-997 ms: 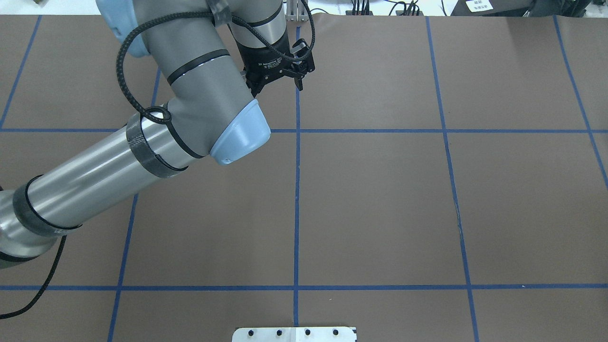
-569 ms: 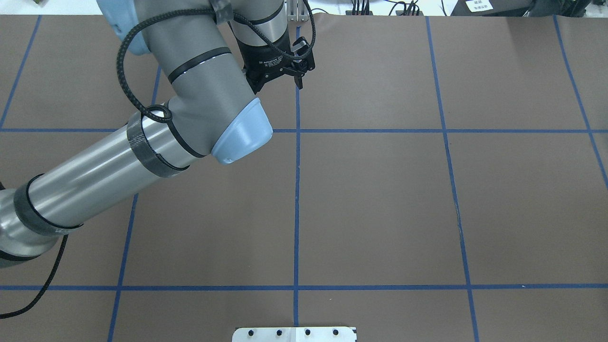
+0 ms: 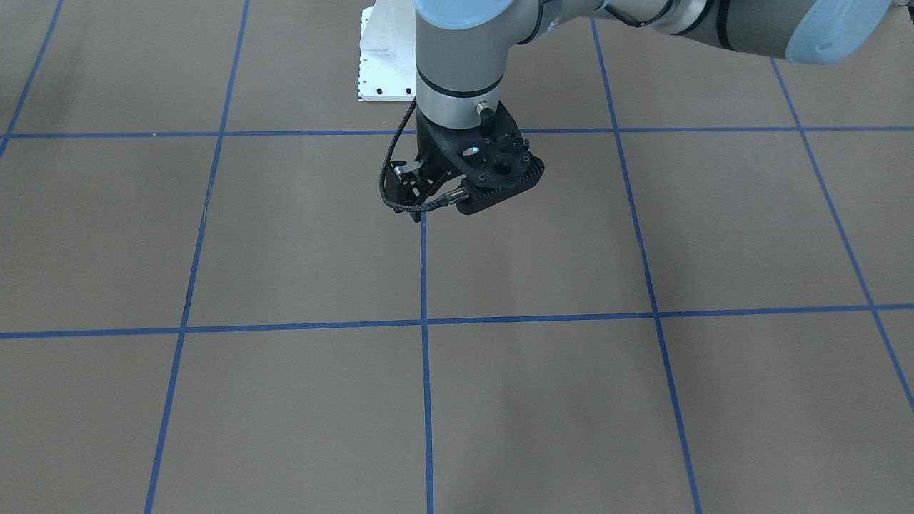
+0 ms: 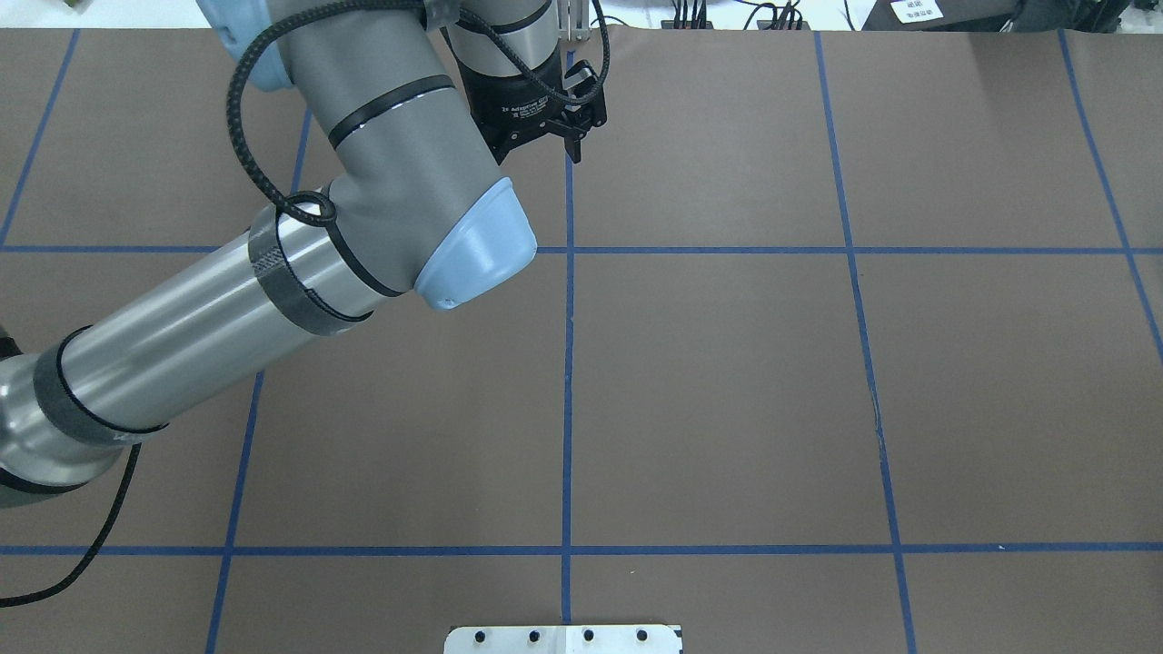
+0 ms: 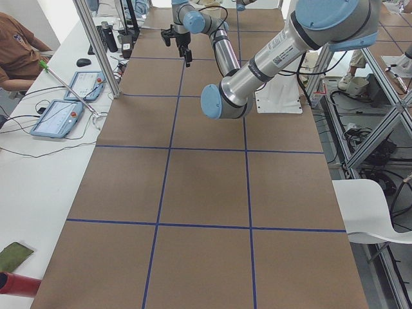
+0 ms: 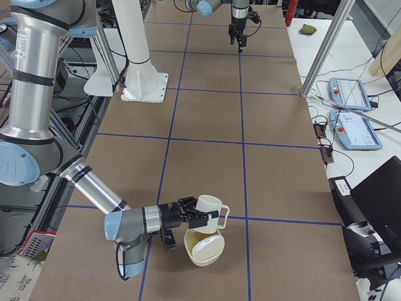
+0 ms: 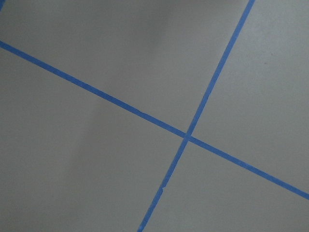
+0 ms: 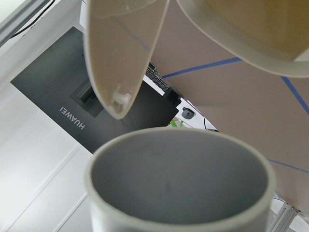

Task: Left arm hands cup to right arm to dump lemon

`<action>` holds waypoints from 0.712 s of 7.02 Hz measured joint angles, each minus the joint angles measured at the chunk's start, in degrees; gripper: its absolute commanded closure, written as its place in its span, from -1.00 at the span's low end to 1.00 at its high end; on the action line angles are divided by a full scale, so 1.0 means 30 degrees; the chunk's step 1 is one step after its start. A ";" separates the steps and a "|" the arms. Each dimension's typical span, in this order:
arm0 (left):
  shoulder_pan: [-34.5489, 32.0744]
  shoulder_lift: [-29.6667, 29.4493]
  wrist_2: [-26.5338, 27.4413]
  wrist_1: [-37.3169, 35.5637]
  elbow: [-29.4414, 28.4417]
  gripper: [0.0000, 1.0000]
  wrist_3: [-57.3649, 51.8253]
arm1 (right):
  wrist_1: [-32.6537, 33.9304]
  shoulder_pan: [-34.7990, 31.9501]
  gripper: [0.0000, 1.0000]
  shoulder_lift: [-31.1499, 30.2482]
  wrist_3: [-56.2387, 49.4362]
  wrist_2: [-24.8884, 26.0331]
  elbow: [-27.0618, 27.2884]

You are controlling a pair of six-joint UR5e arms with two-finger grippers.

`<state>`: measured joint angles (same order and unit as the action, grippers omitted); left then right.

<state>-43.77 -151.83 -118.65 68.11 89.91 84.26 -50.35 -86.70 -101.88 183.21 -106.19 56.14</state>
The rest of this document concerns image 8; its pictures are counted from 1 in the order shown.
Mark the cream waste bin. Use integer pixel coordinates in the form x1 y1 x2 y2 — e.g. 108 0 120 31
84 0 309 119

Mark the white HOME mug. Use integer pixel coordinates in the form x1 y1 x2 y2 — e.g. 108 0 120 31
84 127 276 232

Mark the black laptop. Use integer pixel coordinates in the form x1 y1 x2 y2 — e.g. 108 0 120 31
12 27 178 152

